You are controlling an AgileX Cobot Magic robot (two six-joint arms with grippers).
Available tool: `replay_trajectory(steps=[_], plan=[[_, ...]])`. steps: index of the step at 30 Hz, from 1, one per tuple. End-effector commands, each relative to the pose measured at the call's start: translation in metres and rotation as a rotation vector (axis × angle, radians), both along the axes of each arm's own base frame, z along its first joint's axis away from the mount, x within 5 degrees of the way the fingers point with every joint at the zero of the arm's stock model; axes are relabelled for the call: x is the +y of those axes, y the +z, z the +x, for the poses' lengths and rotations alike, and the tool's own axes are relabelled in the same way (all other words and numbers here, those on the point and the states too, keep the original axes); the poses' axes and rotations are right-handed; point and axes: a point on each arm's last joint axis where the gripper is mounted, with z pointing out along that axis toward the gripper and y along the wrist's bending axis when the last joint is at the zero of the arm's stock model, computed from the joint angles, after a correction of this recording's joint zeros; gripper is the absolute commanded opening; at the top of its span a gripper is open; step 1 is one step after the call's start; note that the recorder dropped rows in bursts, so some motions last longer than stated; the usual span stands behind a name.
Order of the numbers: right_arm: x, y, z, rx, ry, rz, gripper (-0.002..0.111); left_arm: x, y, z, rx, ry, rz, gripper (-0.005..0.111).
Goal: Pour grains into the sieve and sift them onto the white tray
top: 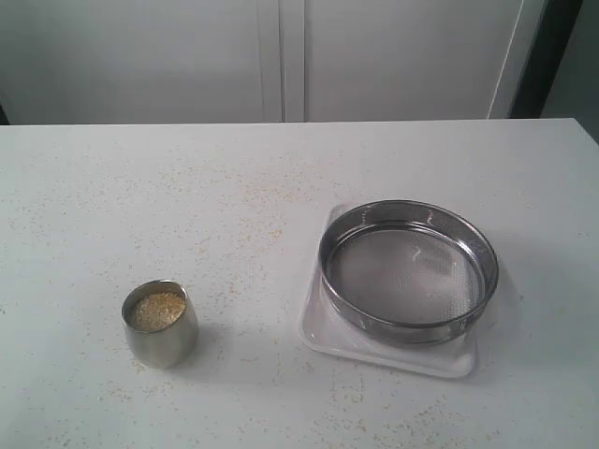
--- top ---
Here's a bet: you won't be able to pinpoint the round steel mesh sieve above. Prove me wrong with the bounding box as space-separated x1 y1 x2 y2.
318 200 499 345

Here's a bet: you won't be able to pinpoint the yellow grain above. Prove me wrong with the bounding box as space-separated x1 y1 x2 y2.
130 293 185 332

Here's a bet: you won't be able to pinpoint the white cabinet doors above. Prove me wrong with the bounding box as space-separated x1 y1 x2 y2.
1 1 545 124

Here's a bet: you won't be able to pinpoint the stainless steel cup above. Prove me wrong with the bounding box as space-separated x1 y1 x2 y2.
122 280 198 369

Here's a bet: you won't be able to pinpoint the white square plastic tray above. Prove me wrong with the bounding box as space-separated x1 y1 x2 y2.
299 206 476 379

